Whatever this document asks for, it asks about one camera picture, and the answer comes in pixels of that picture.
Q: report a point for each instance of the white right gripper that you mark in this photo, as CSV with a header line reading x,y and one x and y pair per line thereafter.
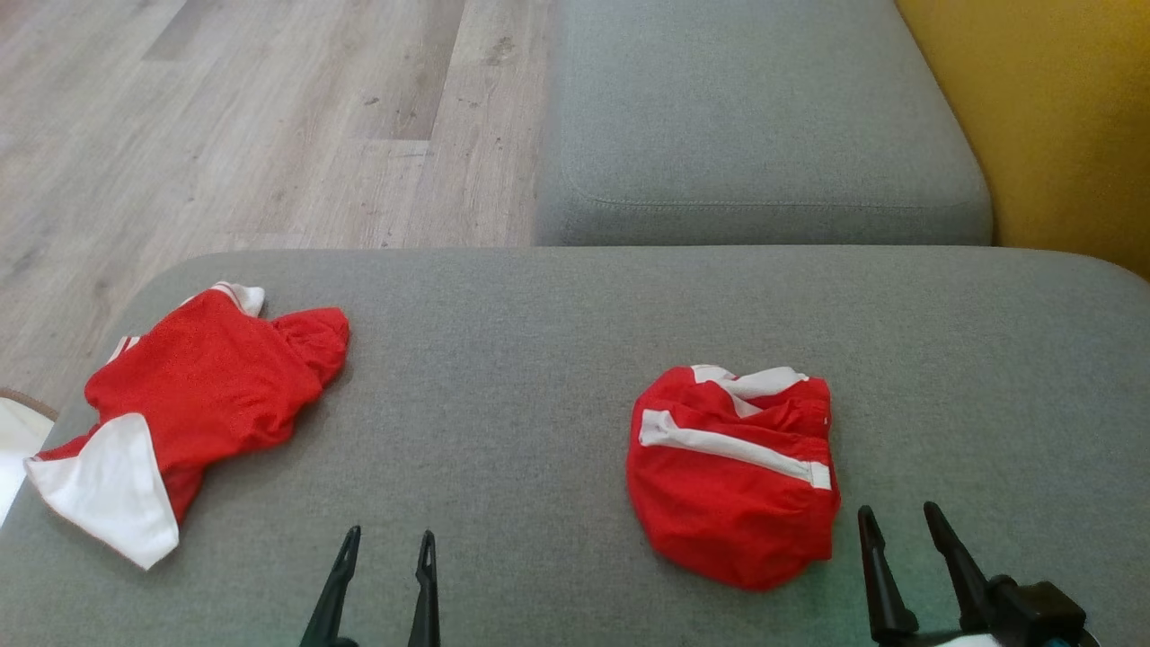
x,y
943,640

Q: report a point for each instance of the large grey sofa seat cushion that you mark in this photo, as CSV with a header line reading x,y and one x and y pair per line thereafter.
x,y
503,377

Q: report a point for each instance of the red shirt with white sleeves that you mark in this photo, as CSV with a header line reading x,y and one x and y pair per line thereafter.
x,y
207,386

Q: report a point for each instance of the red shorts with white stripes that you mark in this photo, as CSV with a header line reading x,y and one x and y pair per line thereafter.
x,y
728,503

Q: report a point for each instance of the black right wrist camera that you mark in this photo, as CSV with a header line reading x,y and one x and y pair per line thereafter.
x,y
1042,615

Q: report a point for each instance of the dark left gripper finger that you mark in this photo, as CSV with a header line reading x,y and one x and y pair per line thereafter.
x,y
334,593
426,602

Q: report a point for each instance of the white basket with brown rim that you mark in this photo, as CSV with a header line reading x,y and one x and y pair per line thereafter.
x,y
16,440

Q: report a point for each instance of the small grey sofa cushion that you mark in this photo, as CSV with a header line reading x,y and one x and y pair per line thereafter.
x,y
755,108

